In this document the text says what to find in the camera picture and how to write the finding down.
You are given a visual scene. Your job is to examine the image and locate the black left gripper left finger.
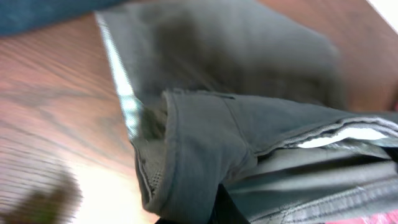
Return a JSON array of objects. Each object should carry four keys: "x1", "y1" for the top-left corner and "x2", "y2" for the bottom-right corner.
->
[{"x1": 1, "y1": 177, "x2": 83, "y2": 224}]

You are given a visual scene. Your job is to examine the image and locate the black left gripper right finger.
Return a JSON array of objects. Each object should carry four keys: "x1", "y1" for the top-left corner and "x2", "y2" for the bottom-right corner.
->
[{"x1": 155, "y1": 183, "x2": 248, "y2": 224}]

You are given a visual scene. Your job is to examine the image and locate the grey shorts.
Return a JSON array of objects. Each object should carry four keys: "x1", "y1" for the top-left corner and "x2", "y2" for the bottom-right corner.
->
[{"x1": 96, "y1": 1, "x2": 397, "y2": 223}]

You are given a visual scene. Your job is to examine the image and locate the folded navy blue garment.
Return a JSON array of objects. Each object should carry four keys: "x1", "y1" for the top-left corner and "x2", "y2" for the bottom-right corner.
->
[{"x1": 1, "y1": 0, "x2": 123, "y2": 36}]

